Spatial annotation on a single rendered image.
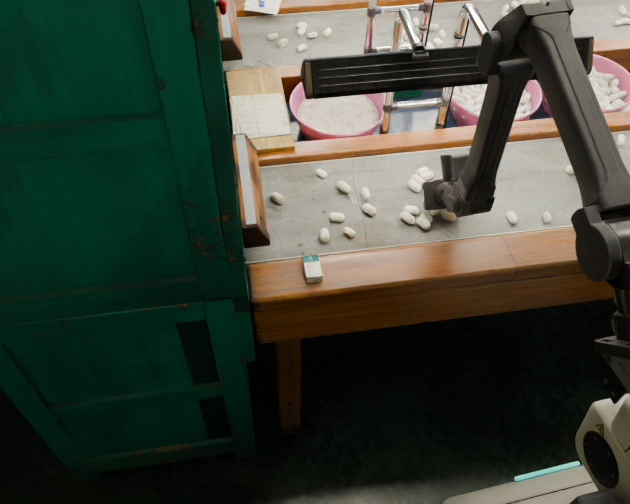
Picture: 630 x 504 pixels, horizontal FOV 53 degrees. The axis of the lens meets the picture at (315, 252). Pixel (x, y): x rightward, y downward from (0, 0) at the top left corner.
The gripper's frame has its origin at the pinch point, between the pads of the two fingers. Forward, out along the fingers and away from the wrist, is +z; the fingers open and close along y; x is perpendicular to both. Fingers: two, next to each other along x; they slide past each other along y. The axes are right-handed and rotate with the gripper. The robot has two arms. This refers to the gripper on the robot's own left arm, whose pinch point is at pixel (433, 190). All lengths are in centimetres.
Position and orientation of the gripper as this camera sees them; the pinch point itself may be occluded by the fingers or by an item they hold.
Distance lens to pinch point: 159.0
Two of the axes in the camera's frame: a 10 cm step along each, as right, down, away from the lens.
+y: -9.9, 1.1, -1.0
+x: 0.8, 9.8, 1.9
